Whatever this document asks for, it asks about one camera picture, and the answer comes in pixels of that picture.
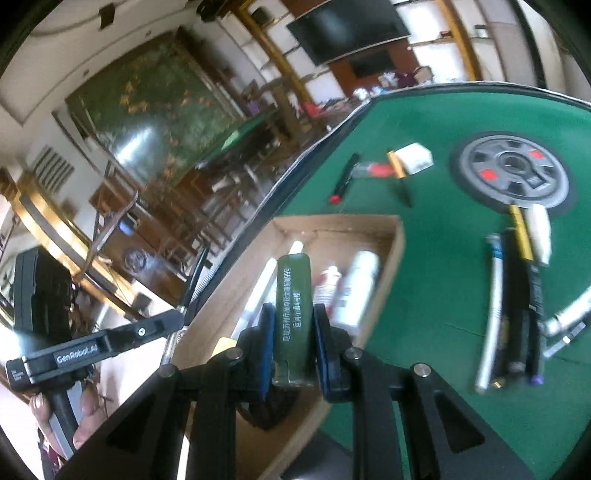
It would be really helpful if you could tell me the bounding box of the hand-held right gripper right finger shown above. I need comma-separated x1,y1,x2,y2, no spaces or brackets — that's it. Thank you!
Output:
313,305,536,480

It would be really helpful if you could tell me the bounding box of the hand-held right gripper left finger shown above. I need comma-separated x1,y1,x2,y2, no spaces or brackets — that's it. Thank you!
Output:
76,302,278,480

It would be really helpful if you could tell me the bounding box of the olive green tube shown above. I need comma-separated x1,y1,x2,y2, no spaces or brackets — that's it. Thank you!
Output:
272,253,318,386

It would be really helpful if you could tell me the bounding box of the red and white bottle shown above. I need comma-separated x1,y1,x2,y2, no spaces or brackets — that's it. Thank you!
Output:
314,268,345,308

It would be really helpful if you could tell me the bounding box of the white plastic bottle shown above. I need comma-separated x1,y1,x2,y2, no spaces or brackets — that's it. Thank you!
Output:
335,251,380,326

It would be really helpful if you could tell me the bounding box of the cardboard box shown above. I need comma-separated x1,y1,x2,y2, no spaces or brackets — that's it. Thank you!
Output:
173,215,406,480

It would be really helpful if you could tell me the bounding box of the silver tube with blue band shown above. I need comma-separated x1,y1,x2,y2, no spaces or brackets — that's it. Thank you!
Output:
475,234,505,394

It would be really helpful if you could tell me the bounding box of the black pen with purple cap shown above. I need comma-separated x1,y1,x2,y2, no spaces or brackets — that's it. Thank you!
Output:
524,265,546,387

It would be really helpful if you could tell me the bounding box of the small grey black tube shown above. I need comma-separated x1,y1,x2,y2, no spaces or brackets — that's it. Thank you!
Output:
544,323,587,360

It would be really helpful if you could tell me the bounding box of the person's left hand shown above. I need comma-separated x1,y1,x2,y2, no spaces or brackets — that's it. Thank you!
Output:
30,367,109,462

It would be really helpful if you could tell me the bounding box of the dark round emblem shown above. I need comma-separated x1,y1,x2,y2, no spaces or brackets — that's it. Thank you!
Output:
124,247,148,273

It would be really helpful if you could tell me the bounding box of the black marker with red cap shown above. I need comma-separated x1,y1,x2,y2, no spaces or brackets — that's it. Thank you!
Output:
329,153,361,205

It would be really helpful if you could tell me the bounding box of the yellow and black pen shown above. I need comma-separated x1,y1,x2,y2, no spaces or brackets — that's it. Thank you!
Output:
387,150,414,207

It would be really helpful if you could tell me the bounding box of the small white box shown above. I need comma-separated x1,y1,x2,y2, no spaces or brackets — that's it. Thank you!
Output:
396,144,434,175

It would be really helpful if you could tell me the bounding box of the green background table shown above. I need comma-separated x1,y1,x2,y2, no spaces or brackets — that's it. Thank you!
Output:
198,108,282,167

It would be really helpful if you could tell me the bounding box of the cream white tube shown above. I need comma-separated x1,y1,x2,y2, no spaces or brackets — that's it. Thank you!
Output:
526,203,553,267

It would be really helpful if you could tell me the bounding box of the large green floral painting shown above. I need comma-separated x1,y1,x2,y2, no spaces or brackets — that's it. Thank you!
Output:
65,39,241,183

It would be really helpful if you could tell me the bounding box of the round grey table centre panel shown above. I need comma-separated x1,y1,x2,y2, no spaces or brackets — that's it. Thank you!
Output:
450,133,577,217

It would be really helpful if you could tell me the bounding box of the slatted wall vent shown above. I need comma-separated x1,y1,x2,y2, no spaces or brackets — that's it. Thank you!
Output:
32,145,75,195

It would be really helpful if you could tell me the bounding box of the red-handled small tool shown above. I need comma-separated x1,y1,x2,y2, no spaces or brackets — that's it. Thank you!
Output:
358,161,395,179

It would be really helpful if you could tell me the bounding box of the small dark wall screen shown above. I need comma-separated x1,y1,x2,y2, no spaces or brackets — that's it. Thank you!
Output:
348,48,393,79

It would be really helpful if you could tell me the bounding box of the wooden wall shelf unit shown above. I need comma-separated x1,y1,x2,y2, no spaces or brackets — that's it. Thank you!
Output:
231,0,490,107

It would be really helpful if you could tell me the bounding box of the black wall television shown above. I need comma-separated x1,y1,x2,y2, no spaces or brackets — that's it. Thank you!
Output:
286,0,411,66

